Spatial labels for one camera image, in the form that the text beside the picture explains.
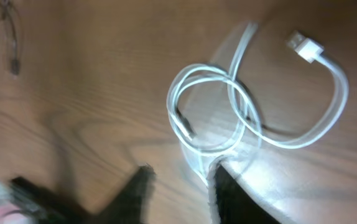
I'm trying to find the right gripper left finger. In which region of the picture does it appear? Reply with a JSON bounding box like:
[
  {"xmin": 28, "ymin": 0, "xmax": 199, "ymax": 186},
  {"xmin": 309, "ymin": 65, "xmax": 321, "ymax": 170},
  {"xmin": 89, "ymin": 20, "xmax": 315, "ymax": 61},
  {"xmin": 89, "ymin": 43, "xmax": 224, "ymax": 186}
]
[{"xmin": 88, "ymin": 164, "xmax": 155, "ymax": 224}]

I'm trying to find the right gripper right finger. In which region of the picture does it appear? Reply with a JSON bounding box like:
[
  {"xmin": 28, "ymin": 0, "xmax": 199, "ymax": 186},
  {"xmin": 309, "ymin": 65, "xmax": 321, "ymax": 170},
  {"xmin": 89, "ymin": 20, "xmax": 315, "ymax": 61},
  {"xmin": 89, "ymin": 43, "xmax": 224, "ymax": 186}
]
[{"xmin": 212, "ymin": 164, "xmax": 279, "ymax": 224}]

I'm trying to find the white usb cable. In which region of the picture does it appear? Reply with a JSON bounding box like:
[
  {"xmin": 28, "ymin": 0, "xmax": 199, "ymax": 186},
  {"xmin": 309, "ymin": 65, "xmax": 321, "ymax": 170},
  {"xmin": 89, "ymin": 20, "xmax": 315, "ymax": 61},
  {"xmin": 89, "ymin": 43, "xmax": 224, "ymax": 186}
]
[{"xmin": 165, "ymin": 21, "xmax": 350, "ymax": 187}]

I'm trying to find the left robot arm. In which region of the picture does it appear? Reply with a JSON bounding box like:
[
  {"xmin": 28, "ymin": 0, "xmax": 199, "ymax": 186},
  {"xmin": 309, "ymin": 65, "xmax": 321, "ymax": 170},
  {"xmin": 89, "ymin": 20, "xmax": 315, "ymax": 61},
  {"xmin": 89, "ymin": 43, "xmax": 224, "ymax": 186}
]
[{"xmin": 0, "ymin": 177, "xmax": 89, "ymax": 224}]

